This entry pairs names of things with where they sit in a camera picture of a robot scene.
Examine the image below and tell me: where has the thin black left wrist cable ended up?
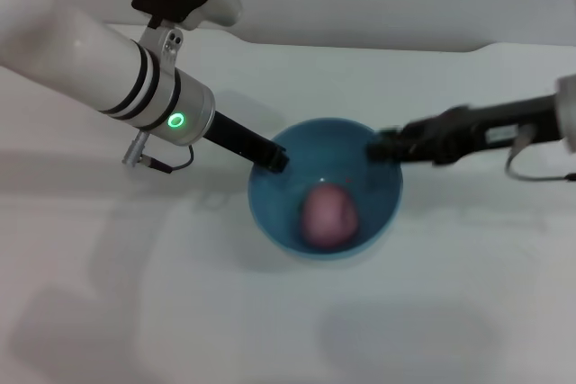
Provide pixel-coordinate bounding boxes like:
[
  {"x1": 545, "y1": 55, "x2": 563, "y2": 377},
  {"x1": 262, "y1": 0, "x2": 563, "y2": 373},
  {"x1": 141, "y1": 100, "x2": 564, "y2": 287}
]
[{"x1": 143, "y1": 145, "x2": 195, "y2": 174}]

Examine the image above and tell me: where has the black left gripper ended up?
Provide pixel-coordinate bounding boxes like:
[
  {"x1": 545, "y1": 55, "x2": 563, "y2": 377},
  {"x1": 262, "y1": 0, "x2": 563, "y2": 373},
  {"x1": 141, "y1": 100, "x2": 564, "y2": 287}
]
[{"x1": 202, "y1": 112, "x2": 290, "y2": 174}]

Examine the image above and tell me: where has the silver left camera bracket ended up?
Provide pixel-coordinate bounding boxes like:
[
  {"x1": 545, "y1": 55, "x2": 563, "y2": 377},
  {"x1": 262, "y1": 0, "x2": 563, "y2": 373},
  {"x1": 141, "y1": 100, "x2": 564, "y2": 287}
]
[{"x1": 139, "y1": 19, "x2": 185, "y2": 76}]

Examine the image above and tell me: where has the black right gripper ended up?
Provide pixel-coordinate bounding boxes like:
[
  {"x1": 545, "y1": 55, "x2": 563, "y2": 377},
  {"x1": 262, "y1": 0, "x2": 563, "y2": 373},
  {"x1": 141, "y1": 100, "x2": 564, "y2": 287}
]
[{"x1": 366, "y1": 94, "x2": 562, "y2": 167}]

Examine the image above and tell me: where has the blue bowl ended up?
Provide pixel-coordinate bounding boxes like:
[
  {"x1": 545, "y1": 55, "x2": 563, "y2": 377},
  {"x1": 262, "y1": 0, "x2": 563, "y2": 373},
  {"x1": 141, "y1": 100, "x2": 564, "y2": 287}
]
[{"x1": 247, "y1": 117, "x2": 405, "y2": 268}]

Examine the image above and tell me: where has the pink peach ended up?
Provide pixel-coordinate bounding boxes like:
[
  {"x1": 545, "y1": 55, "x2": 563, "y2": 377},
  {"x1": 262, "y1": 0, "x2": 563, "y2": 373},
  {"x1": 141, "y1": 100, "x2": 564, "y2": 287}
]
[{"x1": 300, "y1": 183, "x2": 360, "y2": 250}]

